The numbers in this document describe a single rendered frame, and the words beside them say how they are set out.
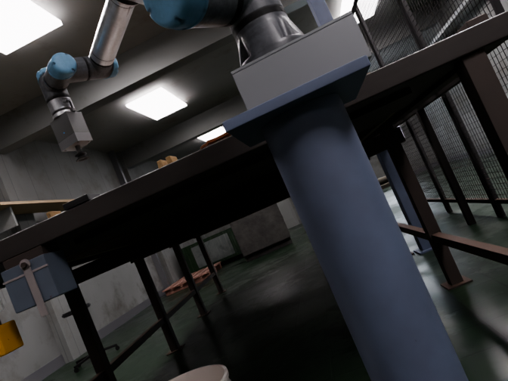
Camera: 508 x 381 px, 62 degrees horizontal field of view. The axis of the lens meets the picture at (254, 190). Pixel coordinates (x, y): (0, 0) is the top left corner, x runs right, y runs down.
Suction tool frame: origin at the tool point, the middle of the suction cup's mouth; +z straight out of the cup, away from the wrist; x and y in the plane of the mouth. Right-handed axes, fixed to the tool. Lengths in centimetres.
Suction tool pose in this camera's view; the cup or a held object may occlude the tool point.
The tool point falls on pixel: (82, 159)
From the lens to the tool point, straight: 149.3
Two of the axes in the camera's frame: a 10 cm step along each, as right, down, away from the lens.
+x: -4.3, 1.3, -9.0
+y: -8.1, 3.8, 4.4
